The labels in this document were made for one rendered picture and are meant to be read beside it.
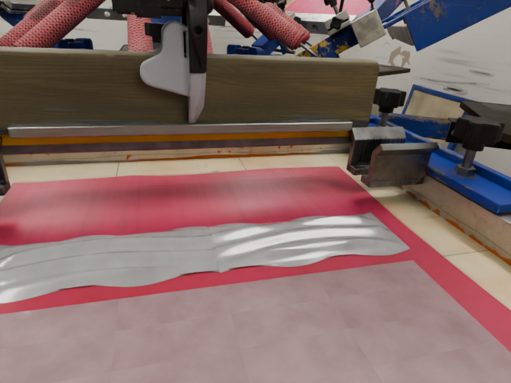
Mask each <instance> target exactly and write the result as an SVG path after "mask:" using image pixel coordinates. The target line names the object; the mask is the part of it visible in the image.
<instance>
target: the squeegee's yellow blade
mask: <svg viewBox="0 0 511 383"><path fill-rule="evenodd" d="M0 136H1V137H2V146H8V145H37V144H92V143H121V142H149V141H205V140H233V139H262V138H317V137H346V136H350V132H349V131H303V132H269V133H236V134H201V135H135V136H101V137H67V138H10V137H9V135H0Z"/></svg>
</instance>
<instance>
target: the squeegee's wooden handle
mask: <svg viewBox="0 0 511 383"><path fill-rule="evenodd" d="M159 53H160V52H143V51H121V50H99V49H56V48H33V47H11V46H0V135H9V133H8V126H10V125H11V124H39V123H95V122H189V102H188V97H187V96H184V95H182V94H178V93H174V92H170V91H167V90H162V89H159V88H156V87H151V86H149V85H147V84H146V83H145V82H143V80H142V79H141V75H140V67H141V63H142V62H143V61H145V60H147V59H149V58H152V57H154V56H156V55H158V54H159ZM378 75H379V63H378V61H375V60H371V59H341V58H319V57H296V56H274V55H231V54H209V53H207V71H206V85H205V105H204V107H203V109H202V111H201V113H200V115H199V117H198V119H197V122H207V121H264V120H320V119H348V120H350V121H352V122H353V124H352V128H356V127H367V126H368V125H369V122H370V115H371V110H372V106H373V99H374V95H375V90H376V83H377V79H378Z"/></svg>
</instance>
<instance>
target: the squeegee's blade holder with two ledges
mask: <svg viewBox="0 0 511 383"><path fill-rule="evenodd" d="M352 124H353V122H352V121H350V120H348V119H320V120H264V121H207V122H196V123H193V124H189V122H95V123H39V124H11V125H10V126H8V133H9V137H10V138H67V137H101V136H135V135H201V134H236V133H269V132H303V131H351V129H352Z"/></svg>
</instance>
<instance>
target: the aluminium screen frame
mask: <svg viewBox="0 0 511 383"><path fill-rule="evenodd" d="M350 147H351V144H320V145H296V146H273V147H227V148H204V149H180V150H134V151H111V152H88V153H64V154H19V155H2V156H3V159H4V162H5V166H42V165H61V164H80V163H118V162H137V161H156V160H194V159H212V158H231V157H269V156H288V155H307V154H345V153H349V152H350ZM397 186H398V187H399V188H400V189H401V190H403V191H404V192H406V193H408V194H409V195H410V196H411V197H413V198H414V199H416V200H417V201H419V202H420V203H422V204H423V205H424V206H426V207H428V208H429V209H430V210H432V211H433V212H434V213H436V214H437V215H439V216H440V217H442V218H443V219H444V220H446V221H447V222H449V223H450V224H452V225H453V226H454V227H456V228H457V229H459V230H460V231H462V232H463V233H464V234H465V235H467V236H469V237H470V238H471V239H473V240H474V241H476V242H477V243H478V244H480V245H482V246H483V247H485V248H486V249H487V250H488V251H490V252H491V253H493V254H494V255H496V256H497V257H498V258H500V259H501V260H503V261H505V262H506V263H507V264H508V265H510V266H511V213H503V214H495V213H494V212H493V211H491V210H488V209H487V208H485V207H484V206H482V205H480V204H479V203H477V202H475V201H473V200H471V199H470V198H468V197H466V196H465V195H463V194H461V193H460V192H458V191H456V190H455V189H453V188H451V187H449V186H448V185H446V184H444V183H442V182H441V181H439V180H437V179H435V178H434V177H432V176H430V175H428V174H427V173H426V174H425V177H424V182H423V184H418V185H397Z"/></svg>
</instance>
